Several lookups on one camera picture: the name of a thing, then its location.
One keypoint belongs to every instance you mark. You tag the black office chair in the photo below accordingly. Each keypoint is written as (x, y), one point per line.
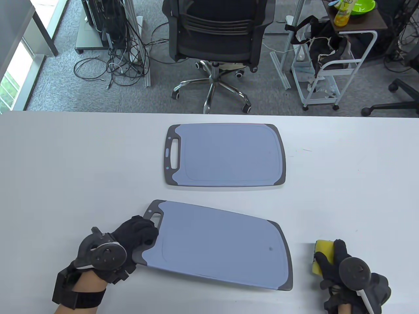
(216, 42)

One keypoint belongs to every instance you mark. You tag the black chair base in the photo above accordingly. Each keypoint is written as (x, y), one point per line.
(399, 86)

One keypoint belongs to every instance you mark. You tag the blue cutting board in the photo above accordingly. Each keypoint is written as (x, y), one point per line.
(222, 245)
(229, 153)

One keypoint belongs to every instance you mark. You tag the light blue plastic item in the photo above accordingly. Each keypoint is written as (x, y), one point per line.
(334, 3)

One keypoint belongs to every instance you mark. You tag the white cart brown top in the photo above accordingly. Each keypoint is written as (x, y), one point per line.
(370, 19)

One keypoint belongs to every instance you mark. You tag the grey cart base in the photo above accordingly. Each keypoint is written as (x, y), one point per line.
(88, 39)

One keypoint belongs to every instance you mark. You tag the yellow drink bottle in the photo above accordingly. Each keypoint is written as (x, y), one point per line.
(342, 18)

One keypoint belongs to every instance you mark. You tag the person's left hand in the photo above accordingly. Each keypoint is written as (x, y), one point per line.
(137, 232)

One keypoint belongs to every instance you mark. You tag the person's left forearm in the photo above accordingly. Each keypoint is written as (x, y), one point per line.
(88, 281)

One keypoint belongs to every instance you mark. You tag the black computer tower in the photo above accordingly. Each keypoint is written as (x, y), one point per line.
(98, 19)

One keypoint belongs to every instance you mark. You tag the grey white hand controller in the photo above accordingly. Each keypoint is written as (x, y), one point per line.
(104, 256)
(355, 273)

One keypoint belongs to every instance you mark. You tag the white power strip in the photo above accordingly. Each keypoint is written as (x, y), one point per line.
(139, 23)

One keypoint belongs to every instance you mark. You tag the person's right forearm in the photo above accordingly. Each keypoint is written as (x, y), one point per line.
(344, 310)

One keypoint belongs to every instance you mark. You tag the green bowl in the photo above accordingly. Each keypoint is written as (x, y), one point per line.
(363, 6)

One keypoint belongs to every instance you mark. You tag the window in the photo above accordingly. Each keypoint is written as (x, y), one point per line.
(9, 88)

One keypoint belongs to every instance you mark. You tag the aluminium frame leg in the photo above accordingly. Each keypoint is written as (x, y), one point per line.
(147, 78)
(281, 75)

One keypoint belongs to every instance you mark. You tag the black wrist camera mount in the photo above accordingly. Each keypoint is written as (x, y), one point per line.
(81, 299)

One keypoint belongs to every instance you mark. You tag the black bag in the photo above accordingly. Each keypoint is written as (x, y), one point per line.
(324, 39)

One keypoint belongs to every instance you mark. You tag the yellow green sponge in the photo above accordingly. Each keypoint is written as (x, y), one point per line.
(324, 248)

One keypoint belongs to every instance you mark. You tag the person's right hand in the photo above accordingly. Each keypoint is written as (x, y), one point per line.
(330, 276)

